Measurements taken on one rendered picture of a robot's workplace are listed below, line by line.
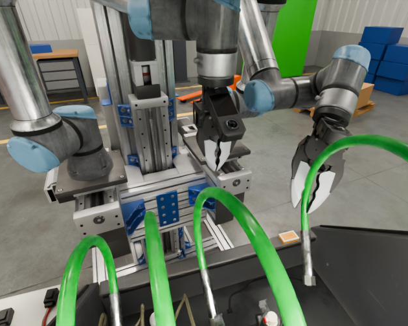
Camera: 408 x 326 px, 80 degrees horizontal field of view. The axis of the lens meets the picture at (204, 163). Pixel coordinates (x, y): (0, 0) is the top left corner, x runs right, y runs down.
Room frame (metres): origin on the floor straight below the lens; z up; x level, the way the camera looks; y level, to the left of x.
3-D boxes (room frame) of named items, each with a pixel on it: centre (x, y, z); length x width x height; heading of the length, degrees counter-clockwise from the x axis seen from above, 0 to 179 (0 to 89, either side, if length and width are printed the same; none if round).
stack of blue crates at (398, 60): (5.66, -3.99, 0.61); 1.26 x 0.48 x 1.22; 23
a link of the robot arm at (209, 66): (0.48, -0.02, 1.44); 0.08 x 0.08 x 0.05
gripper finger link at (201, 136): (0.46, -0.01, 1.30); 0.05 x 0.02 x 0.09; 107
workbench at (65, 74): (4.53, 3.06, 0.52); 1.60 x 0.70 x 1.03; 113
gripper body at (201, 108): (0.49, -0.02, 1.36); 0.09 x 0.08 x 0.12; 17
